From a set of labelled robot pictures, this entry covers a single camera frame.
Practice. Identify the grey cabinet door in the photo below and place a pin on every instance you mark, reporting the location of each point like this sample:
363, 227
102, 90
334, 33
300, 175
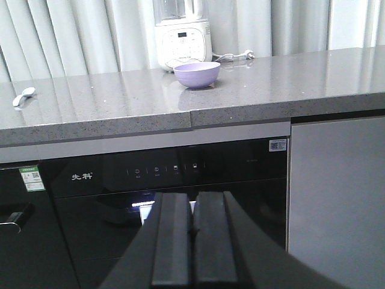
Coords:
336, 199

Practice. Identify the light blue plastic spoon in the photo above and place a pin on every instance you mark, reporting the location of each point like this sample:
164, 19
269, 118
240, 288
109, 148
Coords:
26, 93

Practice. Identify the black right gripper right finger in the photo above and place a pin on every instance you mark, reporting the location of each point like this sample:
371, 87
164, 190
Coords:
231, 251

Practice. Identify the grey pleated curtain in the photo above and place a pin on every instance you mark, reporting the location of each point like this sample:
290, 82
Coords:
49, 39

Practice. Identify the black built-in dishwasher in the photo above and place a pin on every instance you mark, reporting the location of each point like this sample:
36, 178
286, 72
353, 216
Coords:
97, 197

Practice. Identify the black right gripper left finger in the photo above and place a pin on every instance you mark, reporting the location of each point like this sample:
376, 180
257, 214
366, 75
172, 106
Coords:
160, 254

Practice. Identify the purple plastic bowl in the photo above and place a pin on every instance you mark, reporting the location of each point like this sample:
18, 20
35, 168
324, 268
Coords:
197, 75

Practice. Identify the black appliance with handle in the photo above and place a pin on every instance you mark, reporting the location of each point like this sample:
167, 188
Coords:
33, 252

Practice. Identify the white blender with clear jar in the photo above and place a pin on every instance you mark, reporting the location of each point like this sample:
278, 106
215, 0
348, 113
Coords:
182, 33

